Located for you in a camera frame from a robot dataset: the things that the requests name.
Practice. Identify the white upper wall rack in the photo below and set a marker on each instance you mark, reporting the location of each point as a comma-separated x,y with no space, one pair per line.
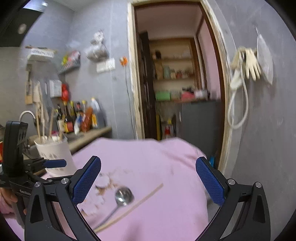
40,53

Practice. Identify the orange wall hook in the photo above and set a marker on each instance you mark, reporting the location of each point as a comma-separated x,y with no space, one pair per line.
123,61

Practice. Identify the white plastic utensil holder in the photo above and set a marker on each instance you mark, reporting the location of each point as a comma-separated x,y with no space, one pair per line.
56,148

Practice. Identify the white wall switch socket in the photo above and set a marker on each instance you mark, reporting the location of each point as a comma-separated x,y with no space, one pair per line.
106,65

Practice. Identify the grey wall shelf rack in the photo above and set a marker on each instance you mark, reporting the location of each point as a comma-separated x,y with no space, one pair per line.
69,66

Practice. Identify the wooden grater board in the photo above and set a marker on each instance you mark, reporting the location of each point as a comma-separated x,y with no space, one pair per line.
28,86

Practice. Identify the white wall basket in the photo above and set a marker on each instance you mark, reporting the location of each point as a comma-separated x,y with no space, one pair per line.
55,88

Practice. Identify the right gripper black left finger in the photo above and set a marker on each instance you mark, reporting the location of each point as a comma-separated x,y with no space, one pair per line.
68,191

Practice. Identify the chrome kitchen faucet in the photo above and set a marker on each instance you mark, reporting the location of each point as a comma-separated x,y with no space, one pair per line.
26,113

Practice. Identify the dark soy sauce bottle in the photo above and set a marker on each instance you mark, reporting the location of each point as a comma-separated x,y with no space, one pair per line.
69,124

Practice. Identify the hanging plastic bag of spices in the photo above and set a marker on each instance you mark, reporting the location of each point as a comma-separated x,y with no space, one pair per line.
97,51

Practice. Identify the orange spice bag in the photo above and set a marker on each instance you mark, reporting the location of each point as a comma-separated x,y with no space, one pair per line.
87,120

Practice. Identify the hanging beige towel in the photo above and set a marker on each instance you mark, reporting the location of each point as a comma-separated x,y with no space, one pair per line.
37,96

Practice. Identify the red plastic bag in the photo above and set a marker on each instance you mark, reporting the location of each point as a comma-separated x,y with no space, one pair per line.
65,93

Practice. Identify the dark grey cabinet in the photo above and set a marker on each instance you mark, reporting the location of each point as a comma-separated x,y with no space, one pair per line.
201,125

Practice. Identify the wooden door frame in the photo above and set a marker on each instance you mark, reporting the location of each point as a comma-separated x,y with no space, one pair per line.
180,52

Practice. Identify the rubber gloves on wall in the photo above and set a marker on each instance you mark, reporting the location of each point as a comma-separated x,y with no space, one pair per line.
252,67

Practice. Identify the steel spoon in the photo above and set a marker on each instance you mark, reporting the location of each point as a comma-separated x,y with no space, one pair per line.
123,197

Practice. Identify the large oil jug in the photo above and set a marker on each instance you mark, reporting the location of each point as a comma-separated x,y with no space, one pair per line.
97,116

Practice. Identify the person's left hand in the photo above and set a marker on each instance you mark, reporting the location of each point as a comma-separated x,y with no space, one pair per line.
7,198

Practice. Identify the black range hood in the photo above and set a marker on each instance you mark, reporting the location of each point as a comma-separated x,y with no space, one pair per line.
20,26

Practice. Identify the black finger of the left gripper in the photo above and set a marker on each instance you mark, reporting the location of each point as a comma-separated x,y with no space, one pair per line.
58,163

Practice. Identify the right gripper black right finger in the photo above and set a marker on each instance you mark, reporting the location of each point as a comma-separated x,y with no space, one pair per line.
253,222

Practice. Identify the pink floral table cloth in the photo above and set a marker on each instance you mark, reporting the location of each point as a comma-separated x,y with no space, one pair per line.
170,201

